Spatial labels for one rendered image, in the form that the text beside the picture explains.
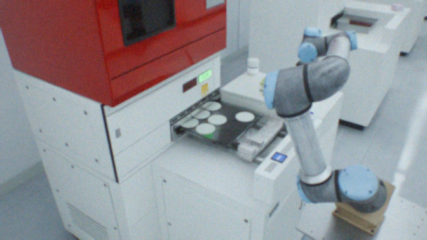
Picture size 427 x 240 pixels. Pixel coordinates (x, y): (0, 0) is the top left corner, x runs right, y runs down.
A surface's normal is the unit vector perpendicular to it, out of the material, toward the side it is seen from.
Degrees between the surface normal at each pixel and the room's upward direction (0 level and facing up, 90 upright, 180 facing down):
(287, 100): 96
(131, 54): 90
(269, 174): 0
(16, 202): 0
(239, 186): 0
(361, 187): 41
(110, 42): 90
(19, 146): 90
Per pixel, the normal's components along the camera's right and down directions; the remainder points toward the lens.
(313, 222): -0.01, -0.85
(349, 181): -0.37, -0.37
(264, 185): -0.57, 0.43
